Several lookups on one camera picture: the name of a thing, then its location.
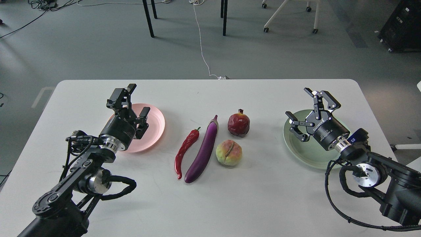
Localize yellow-pink peach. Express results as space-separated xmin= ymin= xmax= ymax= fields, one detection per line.
xmin=215 ymin=140 xmax=243 ymax=166

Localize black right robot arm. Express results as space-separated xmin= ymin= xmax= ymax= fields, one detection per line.
xmin=286 ymin=88 xmax=421 ymax=232

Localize red chili pepper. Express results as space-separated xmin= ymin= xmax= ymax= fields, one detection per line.
xmin=174 ymin=127 xmax=201 ymax=180

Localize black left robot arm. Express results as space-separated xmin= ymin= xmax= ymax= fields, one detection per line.
xmin=19 ymin=84 xmax=150 ymax=237

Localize white cable on floor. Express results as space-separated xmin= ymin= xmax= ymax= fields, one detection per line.
xmin=189 ymin=0 xmax=227 ymax=80

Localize black equipment case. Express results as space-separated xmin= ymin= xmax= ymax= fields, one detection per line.
xmin=378 ymin=0 xmax=421 ymax=53

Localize purple eggplant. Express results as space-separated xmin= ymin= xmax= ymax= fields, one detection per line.
xmin=184 ymin=115 xmax=219 ymax=183

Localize black table legs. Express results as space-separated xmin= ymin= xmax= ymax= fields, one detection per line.
xmin=142 ymin=0 xmax=228 ymax=38

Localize green plate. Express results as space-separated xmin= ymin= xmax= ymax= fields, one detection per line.
xmin=283 ymin=118 xmax=340 ymax=170

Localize red pomegranate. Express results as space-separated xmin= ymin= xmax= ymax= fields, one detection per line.
xmin=227 ymin=109 xmax=251 ymax=138

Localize white rolling chair base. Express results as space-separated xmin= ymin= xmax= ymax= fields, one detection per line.
xmin=263 ymin=0 xmax=322 ymax=34

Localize pink plate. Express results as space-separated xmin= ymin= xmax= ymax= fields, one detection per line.
xmin=124 ymin=103 xmax=165 ymax=153

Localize black floor cables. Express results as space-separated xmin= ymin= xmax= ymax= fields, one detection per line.
xmin=0 ymin=0 xmax=79 ymax=40

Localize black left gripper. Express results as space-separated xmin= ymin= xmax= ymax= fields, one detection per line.
xmin=99 ymin=84 xmax=150 ymax=150

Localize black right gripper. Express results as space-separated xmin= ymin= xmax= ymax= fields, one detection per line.
xmin=285 ymin=88 xmax=350 ymax=150

